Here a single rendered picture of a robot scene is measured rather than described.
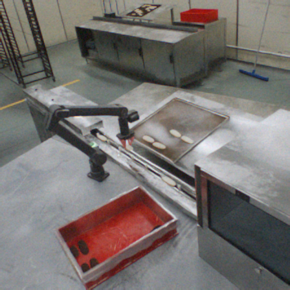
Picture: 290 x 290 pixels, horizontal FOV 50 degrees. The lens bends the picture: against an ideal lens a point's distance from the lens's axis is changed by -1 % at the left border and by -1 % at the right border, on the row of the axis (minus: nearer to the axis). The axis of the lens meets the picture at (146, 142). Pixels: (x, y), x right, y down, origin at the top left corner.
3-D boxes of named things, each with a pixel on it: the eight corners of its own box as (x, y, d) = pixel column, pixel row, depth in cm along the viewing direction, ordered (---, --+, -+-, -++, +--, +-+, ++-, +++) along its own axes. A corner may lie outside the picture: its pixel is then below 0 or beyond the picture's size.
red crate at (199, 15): (179, 21, 513) (179, 12, 506) (194, 16, 532) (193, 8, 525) (204, 22, 479) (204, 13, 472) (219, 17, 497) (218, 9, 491)
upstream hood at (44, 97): (24, 96, 315) (21, 88, 310) (41, 90, 323) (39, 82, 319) (83, 138, 226) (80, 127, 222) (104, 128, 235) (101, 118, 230)
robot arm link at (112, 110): (48, 113, 163) (55, 120, 155) (49, 103, 161) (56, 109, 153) (120, 111, 188) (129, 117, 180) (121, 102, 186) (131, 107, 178)
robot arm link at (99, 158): (35, 121, 161) (41, 128, 153) (52, 100, 161) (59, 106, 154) (93, 160, 190) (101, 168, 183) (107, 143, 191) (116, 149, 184)
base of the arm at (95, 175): (87, 176, 191) (100, 182, 184) (83, 166, 187) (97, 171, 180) (96, 168, 196) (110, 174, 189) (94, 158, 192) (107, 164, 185)
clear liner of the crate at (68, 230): (57, 243, 148) (50, 228, 143) (142, 196, 168) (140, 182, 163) (86, 295, 123) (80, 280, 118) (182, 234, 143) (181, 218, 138)
